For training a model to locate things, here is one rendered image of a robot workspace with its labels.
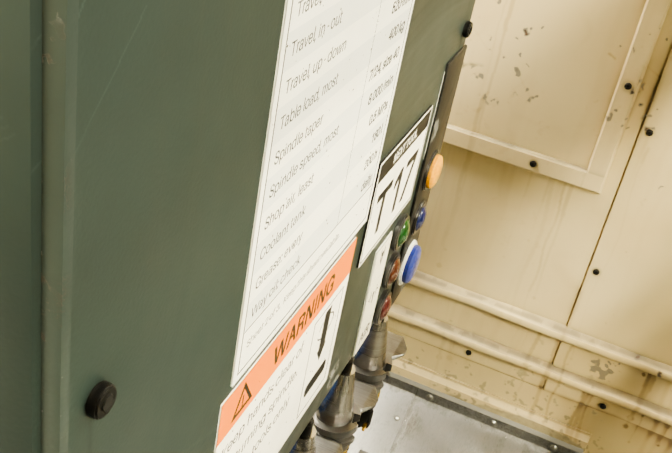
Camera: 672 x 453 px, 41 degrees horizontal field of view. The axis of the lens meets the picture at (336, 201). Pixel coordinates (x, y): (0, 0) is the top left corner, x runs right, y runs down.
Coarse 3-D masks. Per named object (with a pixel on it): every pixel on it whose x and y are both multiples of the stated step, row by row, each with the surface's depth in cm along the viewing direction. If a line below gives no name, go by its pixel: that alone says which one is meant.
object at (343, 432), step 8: (360, 416) 105; (320, 424) 102; (352, 424) 103; (320, 432) 102; (328, 432) 102; (336, 432) 102; (344, 432) 102; (352, 432) 103; (336, 440) 103; (344, 440) 103; (352, 440) 104
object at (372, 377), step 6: (390, 360) 114; (354, 366) 112; (384, 366) 113; (390, 366) 113; (360, 372) 111; (366, 372) 111; (372, 372) 111; (378, 372) 111; (384, 372) 112; (360, 378) 111; (366, 378) 111; (372, 378) 111; (378, 378) 111; (384, 378) 112; (372, 384) 112; (378, 384) 112
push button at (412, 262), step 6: (414, 246) 67; (414, 252) 67; (420, 252) 68; (408, 258) 67; (414, 258) 67; (408, 264) 67; (414, 264) 67; (408, 270) 67; (414, 270) 68; (402, 276) 67; (408, 276) 67; (408, 282) 68
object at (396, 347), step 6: (390, 336) 119; (396, 336) 119; (390, 342) 118; (396, 342) 118; (402, 342) 119; (390, 348) 117; (396, 348) 117; (402, 348) 118; (390, 354) 116; (396, 354) 116; (402, 354) 117
